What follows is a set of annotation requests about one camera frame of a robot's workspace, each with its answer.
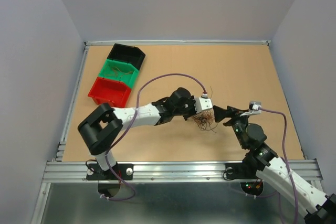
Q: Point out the red plastic bin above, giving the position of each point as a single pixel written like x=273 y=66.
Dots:
x=115 y=93

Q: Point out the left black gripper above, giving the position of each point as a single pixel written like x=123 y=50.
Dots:
x=191 y=100

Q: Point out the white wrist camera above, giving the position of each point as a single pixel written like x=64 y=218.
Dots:
x=203 y=103
x=254 y=109

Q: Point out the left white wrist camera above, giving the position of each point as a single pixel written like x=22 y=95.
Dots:
x=203 y=103

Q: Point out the aluminium front rail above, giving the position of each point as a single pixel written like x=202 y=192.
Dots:
x=165 y=172

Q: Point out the black plastic bin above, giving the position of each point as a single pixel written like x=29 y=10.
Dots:
x=127 y=54

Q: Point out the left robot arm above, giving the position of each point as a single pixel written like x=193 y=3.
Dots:
x=100 y=129

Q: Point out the green plastic bin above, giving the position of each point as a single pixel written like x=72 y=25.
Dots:
x=120 y=72

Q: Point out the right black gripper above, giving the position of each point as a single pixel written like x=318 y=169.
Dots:
x=232 y=112

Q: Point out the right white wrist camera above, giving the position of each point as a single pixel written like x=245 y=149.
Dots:
x=254 y=109

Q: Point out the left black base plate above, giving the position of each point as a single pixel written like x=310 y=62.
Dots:
x=95 y=173

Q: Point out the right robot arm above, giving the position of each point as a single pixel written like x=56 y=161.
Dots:
x=261 y=162

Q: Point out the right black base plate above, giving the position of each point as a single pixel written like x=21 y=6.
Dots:
x=241 y=170

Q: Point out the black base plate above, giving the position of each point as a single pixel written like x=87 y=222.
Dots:
x=95 y=173
x=241 y=170

